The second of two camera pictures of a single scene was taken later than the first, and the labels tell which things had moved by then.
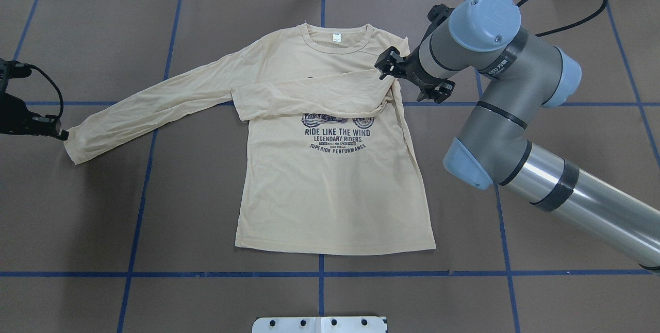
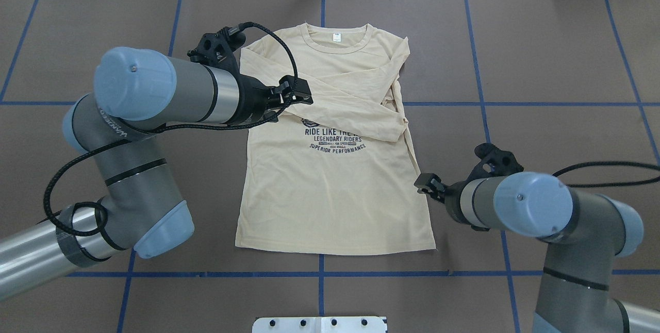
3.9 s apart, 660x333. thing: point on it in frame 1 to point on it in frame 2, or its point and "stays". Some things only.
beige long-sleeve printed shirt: [323, 163] stays
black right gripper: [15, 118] to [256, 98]
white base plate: [319, 325] stays
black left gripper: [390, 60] to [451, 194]
